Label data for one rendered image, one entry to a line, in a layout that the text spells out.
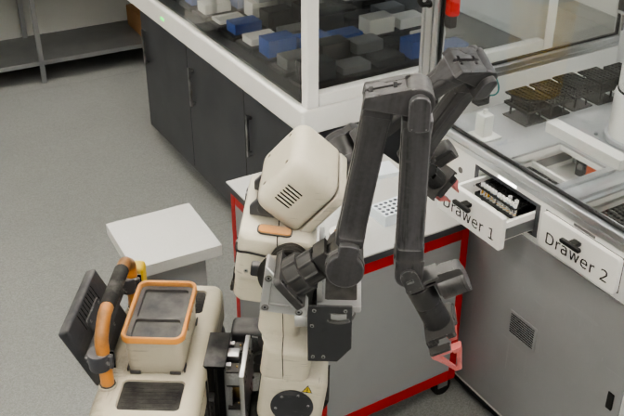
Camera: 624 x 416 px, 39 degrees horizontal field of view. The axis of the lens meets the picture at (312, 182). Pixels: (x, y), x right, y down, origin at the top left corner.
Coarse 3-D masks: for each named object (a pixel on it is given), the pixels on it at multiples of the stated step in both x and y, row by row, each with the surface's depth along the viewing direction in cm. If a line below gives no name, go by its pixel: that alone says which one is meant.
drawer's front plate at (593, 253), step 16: (544, 224) 256; (560, 224) 250; (544, 240) 258; (592, 240) 242; (560, 256) 254; (576, 256) 248; (592, 256) 242; (608, 256) 237; (592, 272) 244; (608, 272) 238; (608, 288) 240
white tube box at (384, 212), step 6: (396, 198) 288; (372, 204) 284; (378, 204) 284; (384, 204) 284; (390, 204) 284; (396, 204) 284; (372, 210) 283; (378, 210) 281; (384, 210) 281; (390, 210) 281; (372, 216) 284; (378, 216) 281; (384, 216) 278; (390, 216) 279; (384, 222) 279; (390, 222) 280
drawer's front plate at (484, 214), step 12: (456, 192) 268; (468, 192) 265; (480, 204) 259; (456, 216) 271; (468, 216) 266; (480, 216) 261; (492, 216) 256; (504, 216) 253; (468, 228) 268; (480, 228) 262; (492, 228) 257; (504, 228) 254; (492, 240) 259
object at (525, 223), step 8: (480, 176) 280; (488, 176) 281; (464, 184) 276; (472, 184) 278; (472, 192) 280; (520, 216) 259; (528, 216) 261; (512, 224) 258; (520, 224) 260; (528, 224) 262; (512, 232) 259; (520, 232) 261
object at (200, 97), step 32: (128, 0) 457; (160, 32) 449; (192, 32) 392; (160, 64) 461; (192, 64) 421; (224, 64) 370; (160, 96) 474; (192, 96) 432; (224, 96) 397; (256, 96) 350; (320, 96) 320; (352, 96) 328; (160, 128) 488; (192, 128) 443; (224, 128) 407; (256, 128) 375; (288, 128) 349; (320, 128) 327; (192, 160) 455; (224, 160) 417; (256, 160) 384; (224, 192) 428
